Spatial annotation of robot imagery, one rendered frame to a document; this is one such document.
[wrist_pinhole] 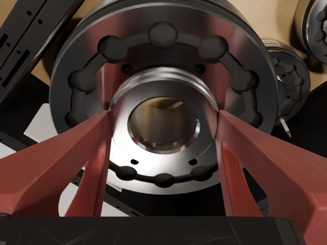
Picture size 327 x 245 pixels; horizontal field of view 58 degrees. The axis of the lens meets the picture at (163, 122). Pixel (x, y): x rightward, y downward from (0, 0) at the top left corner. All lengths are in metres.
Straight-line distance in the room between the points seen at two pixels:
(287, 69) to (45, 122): 0.27
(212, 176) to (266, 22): 0.22
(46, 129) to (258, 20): 0.25
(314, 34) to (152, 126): 0.22
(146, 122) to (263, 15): 0.22
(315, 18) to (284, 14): 0.04
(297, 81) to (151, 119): 0.23
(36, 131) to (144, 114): 0.20
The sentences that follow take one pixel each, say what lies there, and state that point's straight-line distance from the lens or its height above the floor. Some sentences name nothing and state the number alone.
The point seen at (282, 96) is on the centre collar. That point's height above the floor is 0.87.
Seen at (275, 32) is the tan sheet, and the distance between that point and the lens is 0.35.
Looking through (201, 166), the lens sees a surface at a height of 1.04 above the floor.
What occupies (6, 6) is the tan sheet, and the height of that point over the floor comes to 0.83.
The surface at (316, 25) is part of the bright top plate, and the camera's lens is 0.33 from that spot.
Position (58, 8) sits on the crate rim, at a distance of 0.24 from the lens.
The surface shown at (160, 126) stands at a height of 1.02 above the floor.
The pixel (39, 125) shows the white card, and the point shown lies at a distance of 0.34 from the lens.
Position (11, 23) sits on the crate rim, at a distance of 0.26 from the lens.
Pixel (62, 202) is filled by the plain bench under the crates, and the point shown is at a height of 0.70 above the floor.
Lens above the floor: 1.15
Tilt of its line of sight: 53 degrees down
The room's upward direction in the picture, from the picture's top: 178 degrees counter-clockwise
